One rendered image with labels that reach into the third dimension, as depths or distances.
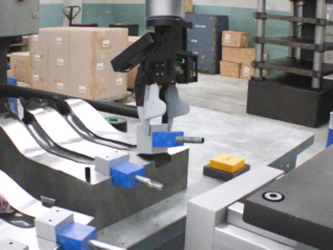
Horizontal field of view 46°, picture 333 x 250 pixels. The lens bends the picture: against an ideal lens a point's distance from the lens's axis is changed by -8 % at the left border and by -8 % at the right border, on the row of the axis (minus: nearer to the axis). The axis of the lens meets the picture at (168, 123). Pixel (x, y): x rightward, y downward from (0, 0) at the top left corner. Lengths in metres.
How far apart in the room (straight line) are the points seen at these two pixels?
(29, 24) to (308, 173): 1.35
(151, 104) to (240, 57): 6.80
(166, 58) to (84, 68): 3.98
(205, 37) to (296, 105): 3.45
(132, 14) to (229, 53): 2.87
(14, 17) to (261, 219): 1.35
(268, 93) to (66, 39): 2.39
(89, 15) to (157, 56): 8.75
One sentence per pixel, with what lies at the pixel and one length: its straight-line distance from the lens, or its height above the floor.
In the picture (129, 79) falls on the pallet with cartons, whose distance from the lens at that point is 5.50.
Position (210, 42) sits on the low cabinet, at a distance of 7.71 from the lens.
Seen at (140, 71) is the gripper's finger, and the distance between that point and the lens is 0.77.
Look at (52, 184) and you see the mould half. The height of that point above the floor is 0.85.
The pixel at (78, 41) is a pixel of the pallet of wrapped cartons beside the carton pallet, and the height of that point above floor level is 0.79.
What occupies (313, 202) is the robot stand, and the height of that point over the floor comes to 1.04.
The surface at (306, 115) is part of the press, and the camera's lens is 4.68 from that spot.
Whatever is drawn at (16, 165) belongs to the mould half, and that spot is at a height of 0.85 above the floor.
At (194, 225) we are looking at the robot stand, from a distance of 0.39.
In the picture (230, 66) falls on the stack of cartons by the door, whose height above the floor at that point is 0.19.
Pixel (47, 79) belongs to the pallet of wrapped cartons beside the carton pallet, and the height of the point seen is 0.31.
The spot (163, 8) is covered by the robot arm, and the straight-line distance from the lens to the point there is 0.76.
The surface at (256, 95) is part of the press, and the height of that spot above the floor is 0.24.
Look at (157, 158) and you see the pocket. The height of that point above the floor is 0.87.
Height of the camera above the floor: 1.16
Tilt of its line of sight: 15 degrees down
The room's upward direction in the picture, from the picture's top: 2 degrees clockwise
